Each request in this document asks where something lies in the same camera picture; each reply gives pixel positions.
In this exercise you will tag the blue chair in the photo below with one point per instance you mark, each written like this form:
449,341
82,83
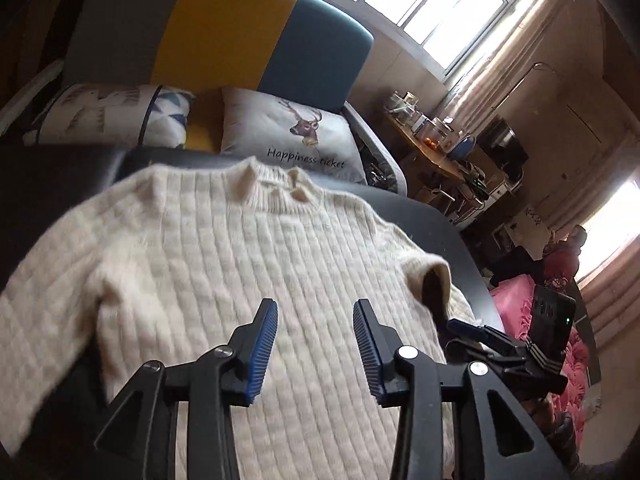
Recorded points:
462,147

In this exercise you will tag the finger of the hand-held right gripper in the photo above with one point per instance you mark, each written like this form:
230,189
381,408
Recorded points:
470,351
465,328

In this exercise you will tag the person's right hand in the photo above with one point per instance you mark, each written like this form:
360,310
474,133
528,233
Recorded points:
545,412

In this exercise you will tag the clear container with oranges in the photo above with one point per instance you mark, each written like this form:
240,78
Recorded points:
434,140

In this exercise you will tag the bright side window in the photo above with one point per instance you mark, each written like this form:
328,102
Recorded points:
605,230

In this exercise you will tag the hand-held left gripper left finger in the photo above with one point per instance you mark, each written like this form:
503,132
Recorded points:
262,355

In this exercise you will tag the pink blanket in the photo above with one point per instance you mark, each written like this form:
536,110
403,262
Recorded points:
515,305

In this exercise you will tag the beige patterned curtain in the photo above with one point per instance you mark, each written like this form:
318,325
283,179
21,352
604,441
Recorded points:
610,300
500,85

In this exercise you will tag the deer print pillow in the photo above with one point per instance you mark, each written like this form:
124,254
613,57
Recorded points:
260,125

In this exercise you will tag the large window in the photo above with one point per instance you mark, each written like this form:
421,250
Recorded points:
425,0

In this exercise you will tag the black television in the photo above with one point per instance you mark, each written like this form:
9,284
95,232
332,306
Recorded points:
505,145

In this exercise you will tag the cream knitted sweater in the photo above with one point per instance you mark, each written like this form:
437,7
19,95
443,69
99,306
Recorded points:
200,240

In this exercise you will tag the triangle pattern pillow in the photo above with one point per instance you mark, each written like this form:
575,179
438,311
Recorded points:
100,110

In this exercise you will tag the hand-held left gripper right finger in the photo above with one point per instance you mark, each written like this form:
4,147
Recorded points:
367,355

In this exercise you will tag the wooden desk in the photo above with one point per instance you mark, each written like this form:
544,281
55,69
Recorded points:
435,160

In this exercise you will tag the grey yellow blue sofa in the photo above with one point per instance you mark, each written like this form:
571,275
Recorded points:
215,25

